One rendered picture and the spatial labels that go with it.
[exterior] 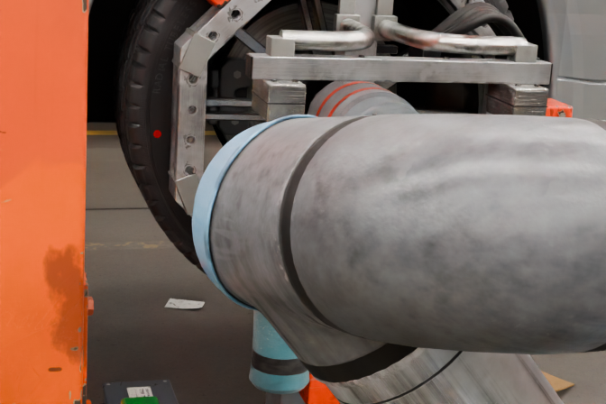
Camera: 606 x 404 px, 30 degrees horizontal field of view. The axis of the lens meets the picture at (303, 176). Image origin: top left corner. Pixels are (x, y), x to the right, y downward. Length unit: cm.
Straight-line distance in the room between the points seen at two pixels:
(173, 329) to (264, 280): 257
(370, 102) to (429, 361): 96
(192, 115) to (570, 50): 70
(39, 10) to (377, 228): 76
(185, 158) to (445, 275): 116
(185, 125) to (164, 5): 19
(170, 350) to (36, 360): 172
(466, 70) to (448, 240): 104
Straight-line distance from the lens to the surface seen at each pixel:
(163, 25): 169
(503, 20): 161
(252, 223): 59
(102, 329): 316
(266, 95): 143
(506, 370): 67
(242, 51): 190
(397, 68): 150
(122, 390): 178
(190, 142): 166
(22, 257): 128
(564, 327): 53
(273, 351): 164
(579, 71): 201
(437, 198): 51
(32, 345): 132
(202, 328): 318
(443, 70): 152
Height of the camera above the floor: 118
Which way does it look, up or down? 14 degrees down
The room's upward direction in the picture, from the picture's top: 4 degrees clockwise
